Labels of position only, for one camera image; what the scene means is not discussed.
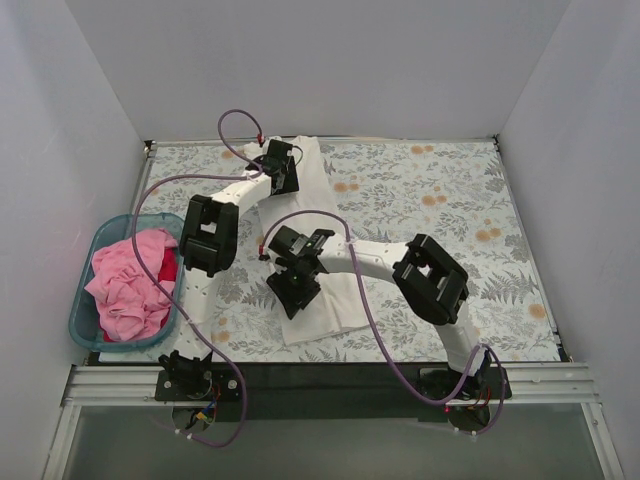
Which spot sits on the red garment in basket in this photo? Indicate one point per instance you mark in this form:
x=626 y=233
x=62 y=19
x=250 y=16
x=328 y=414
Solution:
x=169 y=267

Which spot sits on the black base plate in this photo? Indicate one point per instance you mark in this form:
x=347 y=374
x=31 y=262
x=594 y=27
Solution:
x=303 y=391

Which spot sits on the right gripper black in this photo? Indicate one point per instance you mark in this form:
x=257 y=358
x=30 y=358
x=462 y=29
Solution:
x=295 y=298

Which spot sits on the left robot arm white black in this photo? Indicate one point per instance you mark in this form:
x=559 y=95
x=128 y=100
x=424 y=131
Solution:
x=208 y=246

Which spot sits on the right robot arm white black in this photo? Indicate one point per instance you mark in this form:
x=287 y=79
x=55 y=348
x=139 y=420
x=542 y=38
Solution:
x=432 y=283

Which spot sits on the pink t shirt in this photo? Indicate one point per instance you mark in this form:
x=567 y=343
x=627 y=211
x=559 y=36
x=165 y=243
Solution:
x=130 y=304

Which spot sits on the floral table cloth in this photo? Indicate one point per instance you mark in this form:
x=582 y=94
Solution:
x=389 y=192

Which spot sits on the aluminium frame rail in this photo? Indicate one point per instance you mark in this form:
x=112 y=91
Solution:
x=543 y=420

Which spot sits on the white t shirt robot print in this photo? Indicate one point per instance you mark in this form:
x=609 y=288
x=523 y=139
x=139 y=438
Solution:
x=338 y=307

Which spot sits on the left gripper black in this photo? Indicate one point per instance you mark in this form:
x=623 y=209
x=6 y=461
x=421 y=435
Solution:
x=288 y=176

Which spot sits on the teal plastic basket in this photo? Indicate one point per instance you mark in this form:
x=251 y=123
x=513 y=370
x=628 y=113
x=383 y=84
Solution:
x=84 y=322

